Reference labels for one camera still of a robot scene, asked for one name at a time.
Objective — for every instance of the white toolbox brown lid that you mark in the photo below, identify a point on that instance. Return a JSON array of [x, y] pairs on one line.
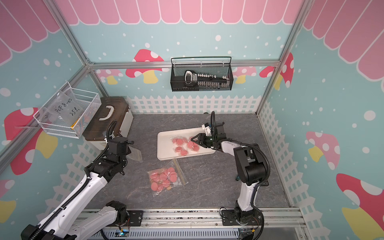
[[112, 108]]

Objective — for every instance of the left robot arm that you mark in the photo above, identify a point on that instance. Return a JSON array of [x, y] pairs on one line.
[[60, 224]]

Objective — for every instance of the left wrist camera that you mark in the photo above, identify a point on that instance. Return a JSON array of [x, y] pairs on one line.
[[119, 146]]

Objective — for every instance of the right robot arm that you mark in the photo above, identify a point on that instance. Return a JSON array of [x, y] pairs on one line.
[[252, 165]]

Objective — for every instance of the black wire mesh basket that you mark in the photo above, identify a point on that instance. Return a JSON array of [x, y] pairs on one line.
[[219, 66]]

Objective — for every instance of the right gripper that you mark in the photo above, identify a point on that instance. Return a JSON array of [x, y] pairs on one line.
[[200, 139]]

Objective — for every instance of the clear labelled plastic bag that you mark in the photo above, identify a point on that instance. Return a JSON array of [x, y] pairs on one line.
[[64, 109]]

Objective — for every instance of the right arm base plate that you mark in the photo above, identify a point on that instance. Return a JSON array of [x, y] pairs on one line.
[[237, 217]]

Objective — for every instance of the white wire basket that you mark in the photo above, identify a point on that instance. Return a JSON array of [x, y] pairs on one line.
[[90, 101]]

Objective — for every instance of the socket set in basket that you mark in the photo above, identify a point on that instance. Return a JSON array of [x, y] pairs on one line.
[[205, 82]]

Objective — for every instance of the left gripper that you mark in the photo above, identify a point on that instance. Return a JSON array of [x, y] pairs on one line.
[[105, 153]]

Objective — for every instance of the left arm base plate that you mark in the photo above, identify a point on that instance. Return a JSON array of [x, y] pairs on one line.
[[131, 218]]

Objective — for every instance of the white rectangular tray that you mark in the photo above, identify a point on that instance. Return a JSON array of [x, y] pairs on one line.
[[167, 144]]

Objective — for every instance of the ziploc bag of cookies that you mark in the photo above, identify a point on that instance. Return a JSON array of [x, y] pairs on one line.
[[135, 155], [167, 178]]

